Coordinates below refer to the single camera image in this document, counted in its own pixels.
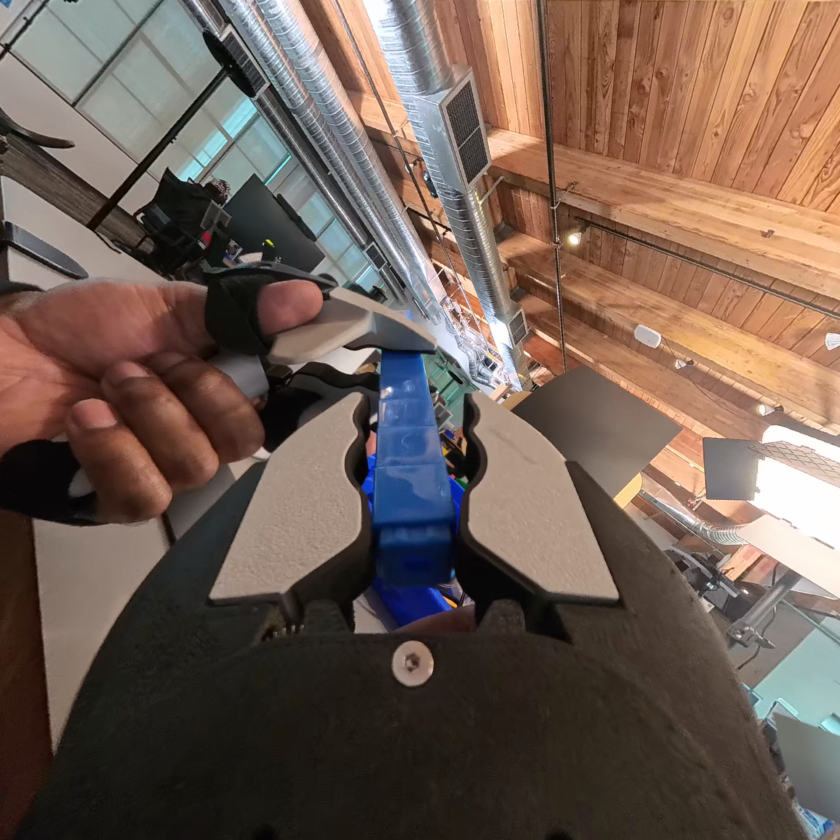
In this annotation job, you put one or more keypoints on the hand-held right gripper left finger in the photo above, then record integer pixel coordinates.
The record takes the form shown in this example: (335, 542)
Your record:
(295, 518)

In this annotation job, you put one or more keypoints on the black desk monitor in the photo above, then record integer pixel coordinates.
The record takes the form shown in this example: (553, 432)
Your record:
(269, 223)

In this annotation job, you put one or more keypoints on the black board wooden frame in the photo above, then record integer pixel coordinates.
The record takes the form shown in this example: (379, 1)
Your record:
(590, 426)

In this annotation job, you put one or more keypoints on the white ceiling access point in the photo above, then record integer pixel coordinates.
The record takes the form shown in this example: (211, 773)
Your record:
(648, 336)

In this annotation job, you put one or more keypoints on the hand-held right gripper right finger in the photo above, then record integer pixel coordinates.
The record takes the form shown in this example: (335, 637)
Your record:
(538, 518)

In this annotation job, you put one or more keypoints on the silver duct with vent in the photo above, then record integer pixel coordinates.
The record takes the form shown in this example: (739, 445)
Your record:
(453, 164)

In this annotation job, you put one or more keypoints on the studio light panel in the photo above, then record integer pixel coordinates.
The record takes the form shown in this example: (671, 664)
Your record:
(787, 485)

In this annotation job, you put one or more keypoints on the silver spiral duct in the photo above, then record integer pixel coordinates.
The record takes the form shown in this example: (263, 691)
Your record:
(315, 131)

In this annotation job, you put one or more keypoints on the ceiling track spotlight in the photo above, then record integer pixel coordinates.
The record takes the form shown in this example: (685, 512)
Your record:
(575, 237)

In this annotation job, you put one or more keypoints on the blue plastic bin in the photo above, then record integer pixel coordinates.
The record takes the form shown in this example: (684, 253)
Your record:
(420, 598)

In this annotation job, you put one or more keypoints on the person's left hand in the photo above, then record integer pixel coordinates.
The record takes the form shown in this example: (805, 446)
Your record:
(131, 394)

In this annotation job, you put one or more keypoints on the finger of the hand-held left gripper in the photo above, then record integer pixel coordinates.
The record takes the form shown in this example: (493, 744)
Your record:
(354, 325)

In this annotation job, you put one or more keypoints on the black disc floor stand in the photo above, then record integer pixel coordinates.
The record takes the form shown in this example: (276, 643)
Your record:
(223, 59)

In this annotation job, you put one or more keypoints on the black office chair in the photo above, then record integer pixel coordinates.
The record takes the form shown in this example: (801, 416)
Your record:
(177, 216)

